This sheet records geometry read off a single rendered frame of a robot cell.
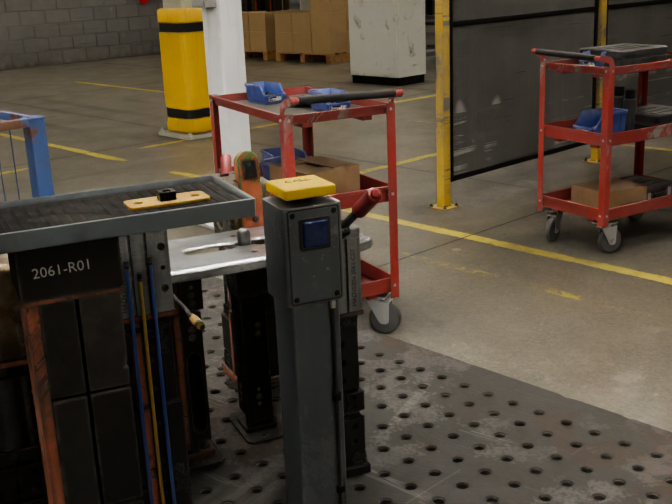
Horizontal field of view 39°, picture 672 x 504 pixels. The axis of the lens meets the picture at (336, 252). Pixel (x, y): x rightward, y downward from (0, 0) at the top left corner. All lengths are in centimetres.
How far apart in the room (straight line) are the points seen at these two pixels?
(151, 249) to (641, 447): 76
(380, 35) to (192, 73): 369
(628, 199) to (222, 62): 222
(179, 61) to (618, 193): 464
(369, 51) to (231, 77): 650
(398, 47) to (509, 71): 540
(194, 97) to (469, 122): 329
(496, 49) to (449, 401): 445
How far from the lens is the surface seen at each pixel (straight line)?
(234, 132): 525
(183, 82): 834
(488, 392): 160
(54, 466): 103
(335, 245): 103
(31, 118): 333
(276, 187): 102
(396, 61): 1133
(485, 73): 580
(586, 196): 480
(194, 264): 131
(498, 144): 598
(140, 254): 113
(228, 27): 519
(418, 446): 143
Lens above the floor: 138
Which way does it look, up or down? 17 degrees down
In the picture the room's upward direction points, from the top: 2 degrees counter-clockwise
